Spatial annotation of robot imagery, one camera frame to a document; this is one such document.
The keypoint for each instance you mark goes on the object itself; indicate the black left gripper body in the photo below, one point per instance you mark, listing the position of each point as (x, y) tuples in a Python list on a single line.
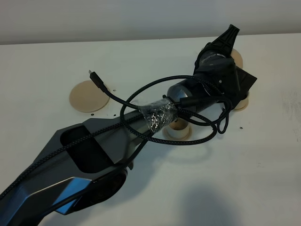
[(217, 65)]

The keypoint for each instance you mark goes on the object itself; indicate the beige cup saucer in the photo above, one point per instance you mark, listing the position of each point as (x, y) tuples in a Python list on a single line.
[(242, 108), (177, 135)]

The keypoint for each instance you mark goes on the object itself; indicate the beige teacup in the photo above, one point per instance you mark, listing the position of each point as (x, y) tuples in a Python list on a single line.
[(243, 102), (178, 124)]

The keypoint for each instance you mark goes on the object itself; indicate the near beige teacup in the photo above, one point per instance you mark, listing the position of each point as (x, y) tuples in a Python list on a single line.
[(178, 124)]

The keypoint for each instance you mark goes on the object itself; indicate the beige teapot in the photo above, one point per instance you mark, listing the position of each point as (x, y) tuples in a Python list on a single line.
[(237, 58)]

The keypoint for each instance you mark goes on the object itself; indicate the near beige cup saucer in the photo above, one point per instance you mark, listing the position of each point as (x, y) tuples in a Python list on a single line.
[(177, 135)]

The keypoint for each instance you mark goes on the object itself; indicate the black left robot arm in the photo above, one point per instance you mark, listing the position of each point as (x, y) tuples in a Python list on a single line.
[(85, 164)]

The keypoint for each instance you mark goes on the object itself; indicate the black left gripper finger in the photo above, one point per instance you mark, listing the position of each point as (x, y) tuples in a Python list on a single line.
[(225, 42)]

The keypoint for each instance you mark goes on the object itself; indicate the far beige teacup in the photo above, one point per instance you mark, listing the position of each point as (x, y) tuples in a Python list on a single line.
[(243, 102)]

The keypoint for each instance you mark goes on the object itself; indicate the far beige cup saucer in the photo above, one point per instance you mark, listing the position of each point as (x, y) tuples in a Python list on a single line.
[(242, 108)]

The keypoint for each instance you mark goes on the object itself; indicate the beige teapot saucer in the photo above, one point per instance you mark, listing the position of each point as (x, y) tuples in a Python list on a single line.
[(86, 97)]

